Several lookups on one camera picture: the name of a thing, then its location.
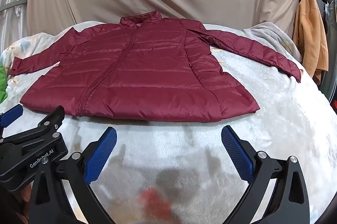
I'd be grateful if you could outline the green cloth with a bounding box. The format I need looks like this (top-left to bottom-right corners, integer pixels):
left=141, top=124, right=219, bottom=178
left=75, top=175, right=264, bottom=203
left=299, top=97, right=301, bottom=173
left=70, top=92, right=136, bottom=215
left=0, top=62, right=9, bottom=103

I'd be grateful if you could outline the white floral fleece blanket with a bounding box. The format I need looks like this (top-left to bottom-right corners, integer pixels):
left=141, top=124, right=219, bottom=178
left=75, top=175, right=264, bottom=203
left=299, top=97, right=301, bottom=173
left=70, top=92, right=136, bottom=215
left=0, top=20, right=337, bottom=224

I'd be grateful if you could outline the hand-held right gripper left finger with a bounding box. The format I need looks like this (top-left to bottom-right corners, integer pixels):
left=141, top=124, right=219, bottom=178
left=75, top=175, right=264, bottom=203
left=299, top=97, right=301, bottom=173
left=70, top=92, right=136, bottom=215
left=28, top=127, right=118, bottom=224

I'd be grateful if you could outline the maroon puffer jacket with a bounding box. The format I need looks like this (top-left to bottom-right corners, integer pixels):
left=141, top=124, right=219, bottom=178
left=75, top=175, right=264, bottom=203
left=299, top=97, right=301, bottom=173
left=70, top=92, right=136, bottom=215
left=10, top=11, right=302, bottom=123

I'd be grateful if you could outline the white satin curtain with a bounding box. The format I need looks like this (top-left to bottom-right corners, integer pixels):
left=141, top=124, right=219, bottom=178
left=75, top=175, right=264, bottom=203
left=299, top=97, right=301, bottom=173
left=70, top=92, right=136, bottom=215
left=0, top=0, right=36, bottom=43

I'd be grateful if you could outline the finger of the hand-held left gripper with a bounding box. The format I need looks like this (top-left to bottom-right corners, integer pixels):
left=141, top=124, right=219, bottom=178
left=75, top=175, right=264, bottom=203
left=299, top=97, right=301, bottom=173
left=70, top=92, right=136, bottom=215
left=0, top=104, right=24, bottom=135
left=0, top=105, right=66, bottom=147

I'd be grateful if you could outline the orange hanging garment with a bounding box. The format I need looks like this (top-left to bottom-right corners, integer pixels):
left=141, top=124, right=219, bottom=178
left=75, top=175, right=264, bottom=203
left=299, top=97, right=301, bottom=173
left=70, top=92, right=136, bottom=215
left=292, top=0, right=329, bottom=85

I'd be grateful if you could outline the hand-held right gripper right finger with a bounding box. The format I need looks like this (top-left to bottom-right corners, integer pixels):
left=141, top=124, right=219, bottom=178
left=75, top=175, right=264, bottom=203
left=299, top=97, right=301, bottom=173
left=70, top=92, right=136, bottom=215
left=221, top=125, right=311, bottom=224

